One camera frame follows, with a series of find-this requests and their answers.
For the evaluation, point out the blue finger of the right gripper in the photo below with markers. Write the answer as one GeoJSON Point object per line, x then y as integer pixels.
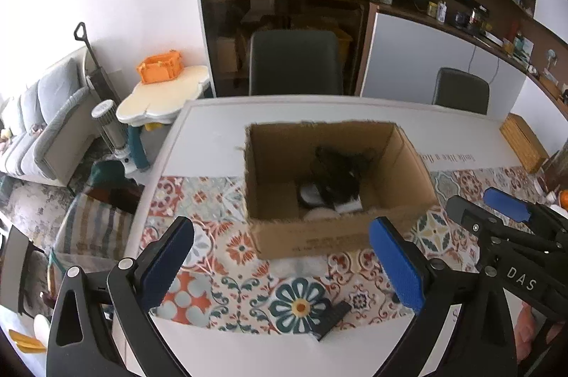
{"type": "Point", "coordinates": [485, 225]}
{"type": "Point", "coordinates": [506, 204]}

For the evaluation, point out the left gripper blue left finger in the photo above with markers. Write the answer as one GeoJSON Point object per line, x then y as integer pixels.
{"type": "Point", "coordinates": [161, 260]}

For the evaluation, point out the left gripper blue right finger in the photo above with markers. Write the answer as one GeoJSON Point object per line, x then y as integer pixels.
{"type": "Point", "coordinates": [401, 261]}

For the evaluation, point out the black power adapter with cable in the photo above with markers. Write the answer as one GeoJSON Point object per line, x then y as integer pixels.
{"type": "Point", "coordinates": [338, 175]}

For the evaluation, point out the grey oval mouse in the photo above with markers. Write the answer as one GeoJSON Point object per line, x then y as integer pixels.
{"type": "Point", "coordinates": [309, 196]}

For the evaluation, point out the round pink night light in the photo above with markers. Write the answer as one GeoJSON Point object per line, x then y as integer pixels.
{"type": "Point", "coordinates": [320, 213]}

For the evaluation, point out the operator right hand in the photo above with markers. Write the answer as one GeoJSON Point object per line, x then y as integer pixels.
{"type": "Point", "coordinates": [526, 331]}

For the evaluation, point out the patterned table runner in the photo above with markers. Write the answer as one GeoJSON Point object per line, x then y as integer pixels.
{"type": "Point", "coordinates": [222, 285]}

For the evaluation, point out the striped cushion chair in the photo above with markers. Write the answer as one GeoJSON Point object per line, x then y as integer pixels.
{"type": "Point", "coordinates": [92, 236]}

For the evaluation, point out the black ribbed charger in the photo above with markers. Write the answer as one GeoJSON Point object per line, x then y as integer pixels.
{"type": "Point", "coordinates": [326, 321]}

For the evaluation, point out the brown cardboard box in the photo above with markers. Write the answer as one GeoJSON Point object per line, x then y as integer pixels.
{"type": "Point", "coordinates": [279, 155]}

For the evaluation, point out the dark dining chair right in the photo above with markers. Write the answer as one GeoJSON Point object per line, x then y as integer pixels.
{"type": "Point", "coordinates": [462, 91]}

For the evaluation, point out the dark dining chair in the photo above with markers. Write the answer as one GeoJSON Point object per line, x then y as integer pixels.
{"type": "Point", "coordinates": [462, 91]}
{"type": "Point", "coordinates": [288, 62]}

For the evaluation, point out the white tower fan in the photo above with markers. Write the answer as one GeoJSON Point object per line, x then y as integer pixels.
{"type": "Point", "coordinates": [112, 131]}

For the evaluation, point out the white flower-shaped side table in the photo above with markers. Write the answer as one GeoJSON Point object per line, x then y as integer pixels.
{"type": "Point", "coordinates": [162, 102]}

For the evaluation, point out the grey sofa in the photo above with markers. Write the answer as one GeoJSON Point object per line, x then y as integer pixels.
{"type": "Point", "coordinates": [50, 124]}

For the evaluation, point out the upright vacuum cleaner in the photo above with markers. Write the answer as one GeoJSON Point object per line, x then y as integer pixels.
{"type": "Point", "coordinates": [93, 73]}

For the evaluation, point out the orange plastic crate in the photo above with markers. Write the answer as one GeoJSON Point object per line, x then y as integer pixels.
{"type": "Point", "coordinates": [161, 67]}

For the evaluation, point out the dark dining chair left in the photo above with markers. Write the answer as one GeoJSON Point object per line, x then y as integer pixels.
{"type": "Point", "coordinates": [288, 62]}

